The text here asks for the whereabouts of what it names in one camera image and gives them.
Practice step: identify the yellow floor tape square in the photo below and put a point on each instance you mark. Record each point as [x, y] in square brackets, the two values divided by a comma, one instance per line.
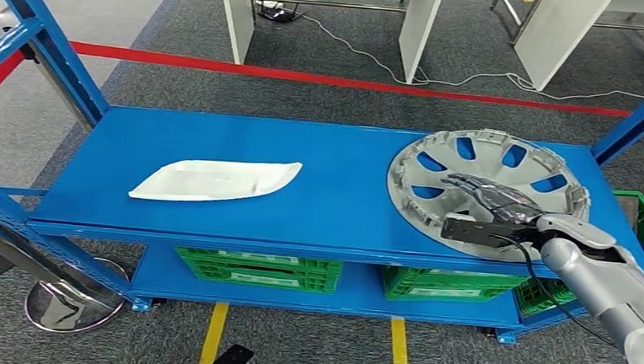
[212, 336]

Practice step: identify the chrome stanchion post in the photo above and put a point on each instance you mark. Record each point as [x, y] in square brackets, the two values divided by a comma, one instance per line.
[68, 310]
[67, 95]

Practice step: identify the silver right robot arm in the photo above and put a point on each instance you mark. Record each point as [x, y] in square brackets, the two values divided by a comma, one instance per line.
[601, 276]

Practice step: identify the blue metal shelf rack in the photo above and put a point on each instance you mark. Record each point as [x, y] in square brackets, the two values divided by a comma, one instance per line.
[326, 203]

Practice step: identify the white panel-leg table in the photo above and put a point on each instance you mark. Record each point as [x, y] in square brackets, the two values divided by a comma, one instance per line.
[554, 38]
[237, 19]

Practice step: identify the long red barrier belt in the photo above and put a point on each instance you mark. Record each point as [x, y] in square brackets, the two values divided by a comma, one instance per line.
[306, 78]

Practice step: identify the grey wheel hubcap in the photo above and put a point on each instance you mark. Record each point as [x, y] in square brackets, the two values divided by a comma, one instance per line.
[485, 163]

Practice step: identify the white curved plastic part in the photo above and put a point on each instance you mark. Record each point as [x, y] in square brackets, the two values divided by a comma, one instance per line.
[216, 181]

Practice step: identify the black flat bracket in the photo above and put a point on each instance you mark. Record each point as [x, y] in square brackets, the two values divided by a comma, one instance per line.
[228, 362]

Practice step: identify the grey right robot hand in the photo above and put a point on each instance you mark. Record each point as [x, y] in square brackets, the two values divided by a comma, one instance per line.
[499, 203]

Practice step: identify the black router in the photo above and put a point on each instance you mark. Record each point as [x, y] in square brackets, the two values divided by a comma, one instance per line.
[279, 15]

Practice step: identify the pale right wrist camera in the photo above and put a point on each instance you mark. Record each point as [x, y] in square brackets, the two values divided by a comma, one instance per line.
[475, 229]

